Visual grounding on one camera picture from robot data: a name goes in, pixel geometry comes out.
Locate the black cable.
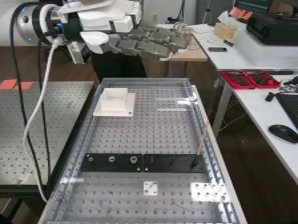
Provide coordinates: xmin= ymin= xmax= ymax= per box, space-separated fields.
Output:
xmin=8 ymin=1 xmax=48 ymax=198

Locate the large black case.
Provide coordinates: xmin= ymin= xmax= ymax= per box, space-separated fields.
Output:
xmin=245 ymin=10 xmax=298 ymax=47

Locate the thin stick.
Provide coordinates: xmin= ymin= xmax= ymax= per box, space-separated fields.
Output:
xmin=191 ymin=122 xmax=212 ymax=168

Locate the small brown cardboard box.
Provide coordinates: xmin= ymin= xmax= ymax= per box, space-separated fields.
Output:
xmin=213 ymin=20 xmax=237 ymax=41

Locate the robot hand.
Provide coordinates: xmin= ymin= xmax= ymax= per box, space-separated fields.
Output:
xmin=58 ymin=0 xmax=196 ymax=64

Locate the red tray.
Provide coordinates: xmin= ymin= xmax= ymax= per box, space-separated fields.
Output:
xmin=246 ymin=68 xmax=282 ymax=90
xmin=220 ymin=69 xmax=258 ymax=91

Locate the black keyboard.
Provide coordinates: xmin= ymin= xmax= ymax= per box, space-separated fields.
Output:
xmin=274 ymin=92 xmax=298 ymax=132

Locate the white cable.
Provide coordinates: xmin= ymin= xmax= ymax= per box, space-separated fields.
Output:
xmin=22 ymin=35 xmax=67 ymax=203

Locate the black plate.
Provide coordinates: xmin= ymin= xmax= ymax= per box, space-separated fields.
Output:
xmin=80 ymin=152 xmax=209 ymax=174

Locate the clear box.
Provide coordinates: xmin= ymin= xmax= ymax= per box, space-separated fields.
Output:
xmin=39 ymin=77 xmax=249 ymax=224

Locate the black smartphone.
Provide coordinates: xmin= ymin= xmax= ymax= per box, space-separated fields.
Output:
xmin=207 ymin=46 xmax=229 ymax=53

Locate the black computer mouse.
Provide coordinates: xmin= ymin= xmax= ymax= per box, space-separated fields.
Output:
xmin=268 ymin=123 xmax=298 ymax=145

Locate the long white desk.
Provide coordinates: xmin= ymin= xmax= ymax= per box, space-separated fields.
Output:
xmin=191 ymin=22 xmax=298 ymax=73

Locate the small white box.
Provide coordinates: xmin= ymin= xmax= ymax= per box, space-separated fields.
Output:
xmin=92 ymin=86 xmax=137 ymax=118

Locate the small white square plate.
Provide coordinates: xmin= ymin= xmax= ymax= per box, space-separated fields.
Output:
xmin=141 ymin=180 xmax=160 ymax=197

